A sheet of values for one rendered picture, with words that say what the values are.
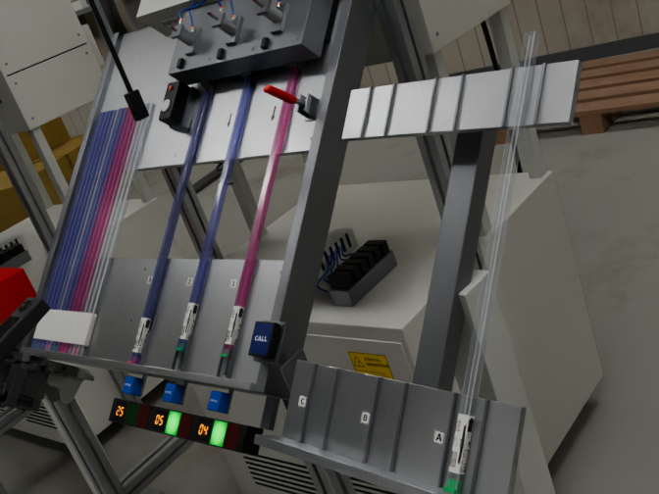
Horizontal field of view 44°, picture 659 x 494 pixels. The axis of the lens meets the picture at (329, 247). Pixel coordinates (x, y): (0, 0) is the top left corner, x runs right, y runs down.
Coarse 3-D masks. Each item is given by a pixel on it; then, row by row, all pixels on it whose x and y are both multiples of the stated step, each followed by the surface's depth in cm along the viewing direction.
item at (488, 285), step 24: (528, 48) 91; (528, 72) 90; (528, 96) 90; (504, 168) 90; (504, 192) 89; (504, 216) 88; (504, 240) 89; (480, 312) 87; (480, 336) 87; (480, 360) 86; (480, 384) 87; (456, 480) 85
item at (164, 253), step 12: (204, 96) 150; (204, 108) 149; (204, 120) 149; (192, 132) 149; (192, 144) 148; (192, 156) 147; (180, 180) 146; (180, 192) 145; (180, 204) 145; (168, 228) 144; (168, 240) 143; (168, 252) 143; (156, 264) 143; (156, 276) 142; (156, 288) 141; (156, 300) 141; (144, 312) 141; (132, 360) 138
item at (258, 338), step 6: (258, 324) 117; (264, 324) 117; (270, 324) 116; (258, 330) 117; (264, 330) 116; (270, 330) 115; (258, 336) 117; (264, 336) 116; (270, 336) 115; (252, 342) 117; (258, 342) 116; (264, 342) 115; (252, 348) 117; (258, 348) 116; (264, 348) 115; (264, 354) 115
